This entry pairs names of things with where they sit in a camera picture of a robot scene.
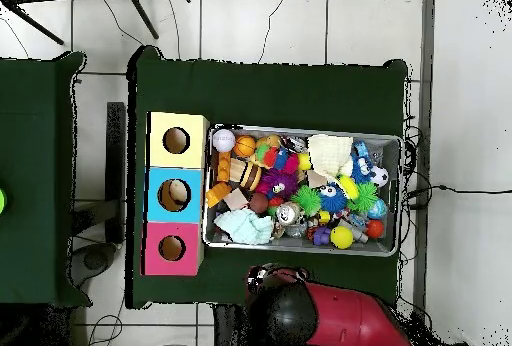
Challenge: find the wooden three-hole box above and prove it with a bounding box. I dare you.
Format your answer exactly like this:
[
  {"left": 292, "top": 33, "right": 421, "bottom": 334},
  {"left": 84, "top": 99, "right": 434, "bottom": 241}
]
[{"left": 140, "top": 111, "right": 211, "bottom": 277}]

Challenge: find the wooden toy burger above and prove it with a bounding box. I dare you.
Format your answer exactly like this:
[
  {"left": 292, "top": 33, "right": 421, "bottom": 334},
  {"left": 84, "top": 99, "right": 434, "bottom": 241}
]
[{"left": 238, "top": 160, "right": 263, "bottom": 192}]

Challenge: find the grey round floor base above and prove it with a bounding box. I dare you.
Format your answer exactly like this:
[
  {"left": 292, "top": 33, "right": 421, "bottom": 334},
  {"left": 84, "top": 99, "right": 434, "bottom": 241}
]
[{"left": 69, "top": 241, "right": 119, "bottom": 289}]

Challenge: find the mint waffle cloth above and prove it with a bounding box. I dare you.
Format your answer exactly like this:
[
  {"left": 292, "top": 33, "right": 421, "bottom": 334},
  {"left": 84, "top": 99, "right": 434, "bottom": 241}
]
[{"left": 213, "top": 207, "right": 275, "bottom": 246}]

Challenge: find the dark green tablecloth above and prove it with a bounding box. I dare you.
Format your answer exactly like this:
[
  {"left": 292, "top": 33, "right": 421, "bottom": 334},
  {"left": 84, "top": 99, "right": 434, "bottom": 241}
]
[
  {"left": 125, "top": 44, "right": 410, "bottom": 310},
  {"left": 0, "top": 50, "right": 93, "bottom": 309}
]

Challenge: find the black floor stand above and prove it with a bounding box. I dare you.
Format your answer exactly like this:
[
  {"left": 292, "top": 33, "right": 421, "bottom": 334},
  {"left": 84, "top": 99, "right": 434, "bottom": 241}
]
[{"left": 71, "top": 101, "right": 128, "bottom": 245}]

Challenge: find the black folding stand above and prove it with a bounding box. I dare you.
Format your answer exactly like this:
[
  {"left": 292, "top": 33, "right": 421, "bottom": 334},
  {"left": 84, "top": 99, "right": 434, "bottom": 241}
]
[{"left": 0, "top": 0, "right": 160, "bottom": 47}]

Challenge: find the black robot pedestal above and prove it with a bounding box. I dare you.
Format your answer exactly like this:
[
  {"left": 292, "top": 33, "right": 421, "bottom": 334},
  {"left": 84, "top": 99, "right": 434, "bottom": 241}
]
[{"left": 211, "top": 303, "right": 251, "bottom": 346}]

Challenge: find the red-orange ball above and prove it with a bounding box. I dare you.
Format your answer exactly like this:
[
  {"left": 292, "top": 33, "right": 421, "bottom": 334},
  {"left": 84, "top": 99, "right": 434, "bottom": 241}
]
[{"left": 365, "top": 219, "right": 386, "bottom": 240}]

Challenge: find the grey floor strip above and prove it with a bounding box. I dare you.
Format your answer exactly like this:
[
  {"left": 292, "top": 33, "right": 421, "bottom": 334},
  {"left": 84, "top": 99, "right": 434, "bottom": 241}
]
[{"left": 411, "top": 0, "right": 437, "bottom": 313}]

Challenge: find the orange basketball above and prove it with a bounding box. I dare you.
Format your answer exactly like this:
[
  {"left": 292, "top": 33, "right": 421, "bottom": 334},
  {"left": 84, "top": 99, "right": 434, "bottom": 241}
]
[{"left": 233, "top": 134, "right": 257, "bottom": 158}]

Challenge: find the white baseball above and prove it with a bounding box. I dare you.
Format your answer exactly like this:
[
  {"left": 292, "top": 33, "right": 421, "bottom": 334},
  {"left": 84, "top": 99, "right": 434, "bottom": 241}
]
[{"left": 212, "top": 128, "right": 237, "bottom": 153}]

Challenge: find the yellow ball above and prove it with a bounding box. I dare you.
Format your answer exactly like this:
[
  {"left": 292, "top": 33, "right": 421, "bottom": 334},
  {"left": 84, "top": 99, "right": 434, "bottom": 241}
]
[{"left": 330, "top": 225, "right": 355, "bottom": 250}]

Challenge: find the shallow clear mesh bin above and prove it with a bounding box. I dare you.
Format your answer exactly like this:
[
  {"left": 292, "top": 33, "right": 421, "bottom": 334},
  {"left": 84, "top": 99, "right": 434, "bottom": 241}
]
[{"left": 201, "top": 123, "right": 404, "bottom": 258}]

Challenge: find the black-and-white soccer ball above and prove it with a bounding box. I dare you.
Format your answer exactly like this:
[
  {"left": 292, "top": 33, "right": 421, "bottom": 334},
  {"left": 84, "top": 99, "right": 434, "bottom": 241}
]
[{"left": 369, "top": 165, "right": 390, "bottom": 188}]

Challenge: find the brown toy football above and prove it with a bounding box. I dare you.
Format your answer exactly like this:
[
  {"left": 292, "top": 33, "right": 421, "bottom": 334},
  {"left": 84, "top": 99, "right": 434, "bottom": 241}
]
[{"left": 249, "top": 192, "right": 270, "bottom": 215}]

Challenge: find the cream waffle cloth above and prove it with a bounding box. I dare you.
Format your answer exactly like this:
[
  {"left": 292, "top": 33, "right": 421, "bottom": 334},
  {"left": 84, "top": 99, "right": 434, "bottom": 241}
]
[{"left": 306, "top": 133, "right": 355, "bottom": 183}]

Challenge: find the black power cable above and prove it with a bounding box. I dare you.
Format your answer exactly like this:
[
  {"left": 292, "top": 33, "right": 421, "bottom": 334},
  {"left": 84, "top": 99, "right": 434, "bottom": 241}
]
[{"left": 405, "top": 183, "right": 512, "bottom": 209}]

